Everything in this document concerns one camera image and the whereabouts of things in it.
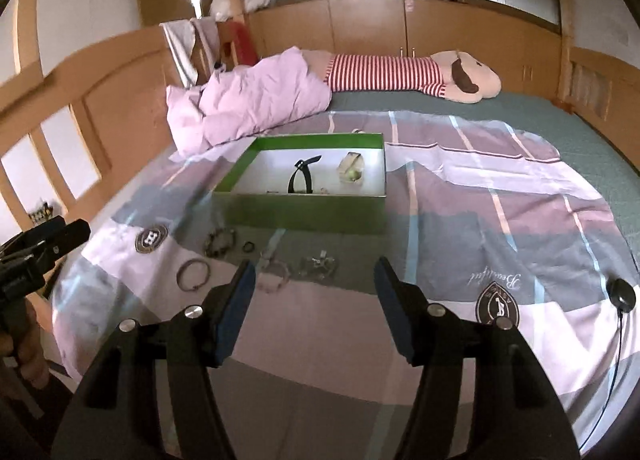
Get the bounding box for black wrist watch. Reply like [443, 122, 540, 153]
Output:
[288, 156, 321, 194]

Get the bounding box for left human hand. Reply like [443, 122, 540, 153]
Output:
[1, 298, 50, 390]

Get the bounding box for thin metal bangle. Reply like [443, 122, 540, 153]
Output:
[176, 258, 210, 292]

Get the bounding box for wooden headboard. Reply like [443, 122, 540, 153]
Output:
[1, 27, 178, 220]

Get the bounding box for black round puck device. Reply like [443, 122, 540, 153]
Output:
[606, 278, 637, 314]

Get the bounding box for plaid bed sheet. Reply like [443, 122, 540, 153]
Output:
[53, 111, 639, 459]

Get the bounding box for pink folded quilt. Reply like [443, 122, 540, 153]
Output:
[166, 47, 332, 159]

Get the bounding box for hanging grey clothes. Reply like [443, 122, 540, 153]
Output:
[160, 17, 220, 88]

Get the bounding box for green mattress cover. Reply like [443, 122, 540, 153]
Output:
[330, 92, 640, 254]

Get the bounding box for green cardboard box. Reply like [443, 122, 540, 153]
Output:
[213, 133, 386, 235]

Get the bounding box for red garment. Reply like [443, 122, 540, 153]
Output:
[217, 20, 259, 68]

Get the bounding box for wooden footboard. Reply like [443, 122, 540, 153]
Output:
[554, 46, 640, 171]

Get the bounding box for striped plush doll pillow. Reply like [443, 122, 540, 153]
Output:
[303, 50, 502, 105]

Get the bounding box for black cable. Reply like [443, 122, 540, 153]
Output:
[577, 311, 626, 450]

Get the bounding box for dark beaded bracelet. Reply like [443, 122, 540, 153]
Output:
[203, 226, 239, 259]

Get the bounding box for pink crystal bracelet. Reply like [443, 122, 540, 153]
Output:
[255, 248, 292, 296]

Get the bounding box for wooden wall cabinets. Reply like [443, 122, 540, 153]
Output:
[247, 0, 561, 99]

